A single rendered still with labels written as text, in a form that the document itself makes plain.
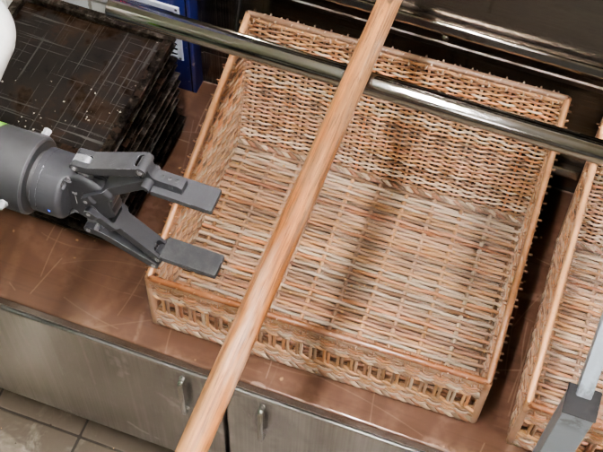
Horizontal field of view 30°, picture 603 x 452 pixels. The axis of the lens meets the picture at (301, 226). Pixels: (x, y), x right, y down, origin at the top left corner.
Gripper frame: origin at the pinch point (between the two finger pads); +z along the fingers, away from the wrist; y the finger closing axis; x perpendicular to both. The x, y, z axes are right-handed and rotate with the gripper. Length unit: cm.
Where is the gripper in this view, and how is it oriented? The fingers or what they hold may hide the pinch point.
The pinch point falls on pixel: (208, 233)
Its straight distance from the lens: 124.9
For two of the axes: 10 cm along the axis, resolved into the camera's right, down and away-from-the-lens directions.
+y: -0.4, 5.3, 8.4
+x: -3.4, 7.9, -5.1
